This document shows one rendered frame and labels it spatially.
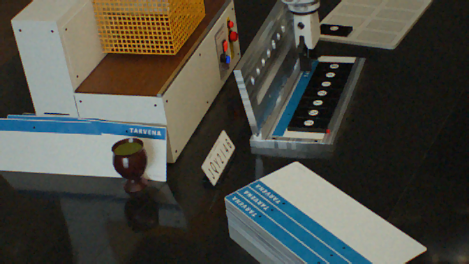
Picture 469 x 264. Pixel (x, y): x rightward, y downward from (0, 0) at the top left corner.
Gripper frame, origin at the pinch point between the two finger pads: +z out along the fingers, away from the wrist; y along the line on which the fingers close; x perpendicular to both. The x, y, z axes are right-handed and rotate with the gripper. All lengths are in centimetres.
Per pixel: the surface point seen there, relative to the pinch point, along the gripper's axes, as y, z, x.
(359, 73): -3.4, 1.9, -14.5
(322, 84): -12.0, 0.9, -6.6
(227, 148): -44.2, 1.1, 9.6
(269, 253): -82, -1, -12
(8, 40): 14, 4, 104
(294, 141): -38.1, 1.9, -5.3
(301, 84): -10.0, 2.1, -0.3
